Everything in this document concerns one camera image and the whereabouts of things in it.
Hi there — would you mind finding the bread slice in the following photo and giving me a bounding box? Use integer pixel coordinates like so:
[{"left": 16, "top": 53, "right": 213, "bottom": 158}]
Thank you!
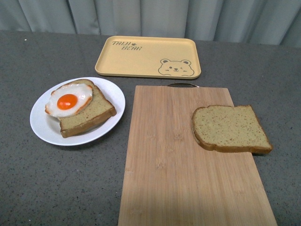
[
  {"left": 191, "top": 105, "right": 273, "bottom": 154},
  {"left": 58, "top": 79, "right": 117, "bottom": 138}
]

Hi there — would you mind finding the white round plate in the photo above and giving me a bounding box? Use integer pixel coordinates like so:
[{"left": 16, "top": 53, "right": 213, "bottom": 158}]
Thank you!
[{"left": 30, "top": 77, "right": 126, "bottom": 146}]

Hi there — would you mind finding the yellow bear tray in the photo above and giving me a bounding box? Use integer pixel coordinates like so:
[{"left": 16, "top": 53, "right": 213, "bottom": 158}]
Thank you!
[{"left": 95, "top": 36, "right": 201, "bottom": 80}]

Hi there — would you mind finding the bamboo cutting board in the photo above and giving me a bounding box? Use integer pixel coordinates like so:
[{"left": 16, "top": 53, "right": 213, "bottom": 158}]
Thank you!
[{"left": 118, "top": 86, "right": 277, "bottom": 226}]

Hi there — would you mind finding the fake fried egg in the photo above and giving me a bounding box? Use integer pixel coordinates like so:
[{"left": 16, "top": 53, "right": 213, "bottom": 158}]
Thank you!
[{"left": 45, "top": 83, "right": 93, "bottom": 118}]

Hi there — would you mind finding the grey curtain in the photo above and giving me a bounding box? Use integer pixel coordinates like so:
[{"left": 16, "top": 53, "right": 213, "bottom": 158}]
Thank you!
[{"left": 0, "top": 0, "right": 301, "bottom": 47}]

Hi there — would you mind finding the metal cutting board handle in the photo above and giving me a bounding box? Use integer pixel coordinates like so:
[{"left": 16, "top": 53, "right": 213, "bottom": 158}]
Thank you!
[{"left": 168, "top": 83, "right": 199, "bottom": 88}]

